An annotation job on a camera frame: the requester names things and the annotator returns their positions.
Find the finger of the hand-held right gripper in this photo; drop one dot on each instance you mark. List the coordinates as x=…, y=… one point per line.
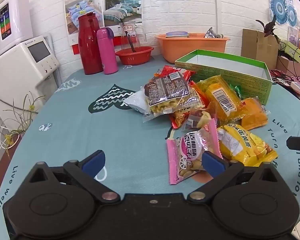
x=298, y=143

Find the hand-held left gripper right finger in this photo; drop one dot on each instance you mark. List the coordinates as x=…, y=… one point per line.
x=213, y=163

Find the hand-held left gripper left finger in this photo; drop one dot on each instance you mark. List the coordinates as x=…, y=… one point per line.
x=93, y=161

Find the pink clear snack packet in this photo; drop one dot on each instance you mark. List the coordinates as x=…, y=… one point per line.
x=187, y=150

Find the brown label waffle snack packet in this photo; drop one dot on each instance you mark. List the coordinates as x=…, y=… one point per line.
x=165, y=90

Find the green cardboard box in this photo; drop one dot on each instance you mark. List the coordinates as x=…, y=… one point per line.
x=227, y=75

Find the teal printed tablecloth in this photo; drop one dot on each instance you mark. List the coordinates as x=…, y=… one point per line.
x=77, y=130

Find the yellow lemon print snack packet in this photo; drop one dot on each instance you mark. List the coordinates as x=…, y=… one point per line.
x=247, y=145

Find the clear red fruit snack packet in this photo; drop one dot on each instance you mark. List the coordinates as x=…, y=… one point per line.
x=197, y=118

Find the pink floral cloth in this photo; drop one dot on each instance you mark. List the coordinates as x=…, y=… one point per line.
x=280, y=75

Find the plain orange snack packet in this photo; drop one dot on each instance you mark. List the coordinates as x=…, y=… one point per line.
x=255, y=115

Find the small brown cardboard box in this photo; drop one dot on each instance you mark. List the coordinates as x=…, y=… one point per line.
x=290, y=67

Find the yellow barcode snack packet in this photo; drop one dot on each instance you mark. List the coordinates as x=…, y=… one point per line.
x=222, y=97

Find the light green small box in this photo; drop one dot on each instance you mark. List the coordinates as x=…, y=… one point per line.
x=292, y=51

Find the white snack packet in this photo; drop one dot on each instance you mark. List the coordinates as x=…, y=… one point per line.
x=137, y=102

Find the green snack packet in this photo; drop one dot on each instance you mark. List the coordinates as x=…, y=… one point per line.
x=237, y=90

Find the thin grass plant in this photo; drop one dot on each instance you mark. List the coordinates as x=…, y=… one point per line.
x=20, y=127

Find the large brown cardboard box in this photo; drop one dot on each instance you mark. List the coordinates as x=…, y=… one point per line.
x=257, y=47

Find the red striped snack packet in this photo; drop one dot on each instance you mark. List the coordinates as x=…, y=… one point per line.
x=187, y=74

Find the dark red leafy plant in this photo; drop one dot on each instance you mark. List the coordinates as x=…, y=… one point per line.
x=268, y=26

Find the pink thermos bottle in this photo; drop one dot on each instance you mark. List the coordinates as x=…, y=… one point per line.
x=108, y=52

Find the red plastic basin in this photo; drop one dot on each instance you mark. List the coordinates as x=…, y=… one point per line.
x=135, y=57

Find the white appliance with screen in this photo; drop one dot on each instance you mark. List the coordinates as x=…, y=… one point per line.
x=15, y=80

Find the red thermos jug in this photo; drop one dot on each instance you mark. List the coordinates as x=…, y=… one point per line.
x=90, y=47

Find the group of blue patterned plates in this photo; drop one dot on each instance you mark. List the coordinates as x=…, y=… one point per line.
x=278, y=7

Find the orange plastic basin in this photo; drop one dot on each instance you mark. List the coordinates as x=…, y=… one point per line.
x=190, y=46

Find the metal can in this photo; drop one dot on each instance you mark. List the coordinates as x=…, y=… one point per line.
x=220, y=36

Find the black stirring stick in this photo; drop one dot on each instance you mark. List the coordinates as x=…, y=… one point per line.
x=131, y=43

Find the silver foil packet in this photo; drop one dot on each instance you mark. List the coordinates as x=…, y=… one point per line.
x=210, y=33

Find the glass pitcher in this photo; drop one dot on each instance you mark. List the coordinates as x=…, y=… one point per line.
x=135, y=36

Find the blue round lid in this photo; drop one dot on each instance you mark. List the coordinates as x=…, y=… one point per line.
x=177, y=34

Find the white water purifier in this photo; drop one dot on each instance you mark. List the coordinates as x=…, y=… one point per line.
x=20, y=17

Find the white wall conduit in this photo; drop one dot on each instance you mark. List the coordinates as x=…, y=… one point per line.
x=216, y=5

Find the wall poster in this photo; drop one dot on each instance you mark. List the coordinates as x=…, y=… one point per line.
x=110, y=5

